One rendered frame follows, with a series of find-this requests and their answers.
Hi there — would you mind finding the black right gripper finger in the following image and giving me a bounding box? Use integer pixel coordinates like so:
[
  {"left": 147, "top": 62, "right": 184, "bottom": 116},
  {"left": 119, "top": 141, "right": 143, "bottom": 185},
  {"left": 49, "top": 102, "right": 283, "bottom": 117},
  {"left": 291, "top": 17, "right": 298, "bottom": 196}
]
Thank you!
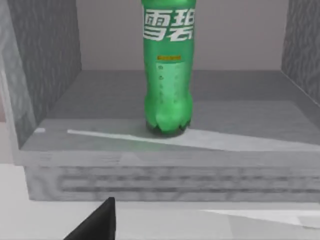
[{"left": 62, "top": 196, "right": 117, "bottom": 240}]

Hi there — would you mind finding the grey cabinet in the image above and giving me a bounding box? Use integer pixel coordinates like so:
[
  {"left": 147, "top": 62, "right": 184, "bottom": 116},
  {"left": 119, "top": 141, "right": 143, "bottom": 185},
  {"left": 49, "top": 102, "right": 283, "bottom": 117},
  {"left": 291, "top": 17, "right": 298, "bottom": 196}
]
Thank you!
[{"left": 0, "top": 0, "right": 320, "bottom": 204}]

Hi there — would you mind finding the green bottle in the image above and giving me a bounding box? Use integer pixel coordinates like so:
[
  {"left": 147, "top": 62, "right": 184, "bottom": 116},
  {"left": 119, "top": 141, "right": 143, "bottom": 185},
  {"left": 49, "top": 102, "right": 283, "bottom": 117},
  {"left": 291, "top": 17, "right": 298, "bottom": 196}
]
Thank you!
[{"left": 140, "top": 0, "right": 196, "bottom": 138}]

